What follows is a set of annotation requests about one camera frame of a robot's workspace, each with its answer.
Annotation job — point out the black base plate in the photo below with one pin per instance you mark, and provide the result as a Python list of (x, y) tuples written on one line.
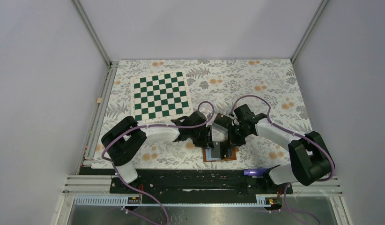
[(189, 186)]

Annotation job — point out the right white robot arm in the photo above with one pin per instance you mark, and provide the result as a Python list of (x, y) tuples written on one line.
[(309, 158)]

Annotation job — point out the purple marker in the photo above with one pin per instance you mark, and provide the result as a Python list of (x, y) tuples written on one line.
[(257, 172)]

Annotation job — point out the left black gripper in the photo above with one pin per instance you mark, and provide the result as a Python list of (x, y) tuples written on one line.
[(207, 140)]

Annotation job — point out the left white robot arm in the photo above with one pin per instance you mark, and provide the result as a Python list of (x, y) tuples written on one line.
[(124, 140)]

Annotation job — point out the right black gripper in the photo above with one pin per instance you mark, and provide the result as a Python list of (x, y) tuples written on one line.
[(233, 141)]

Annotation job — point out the floral tablecloth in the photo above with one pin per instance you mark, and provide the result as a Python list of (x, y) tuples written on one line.
[(264, 85)]

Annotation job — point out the aluminium frame rail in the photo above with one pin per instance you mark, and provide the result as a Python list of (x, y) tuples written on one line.
[(88, 152)]

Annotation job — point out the brown leather card holder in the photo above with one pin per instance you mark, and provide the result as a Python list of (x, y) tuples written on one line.
[(206, 153)]

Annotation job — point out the green white chessboard mat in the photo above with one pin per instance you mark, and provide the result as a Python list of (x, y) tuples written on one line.
[(160, 97)]

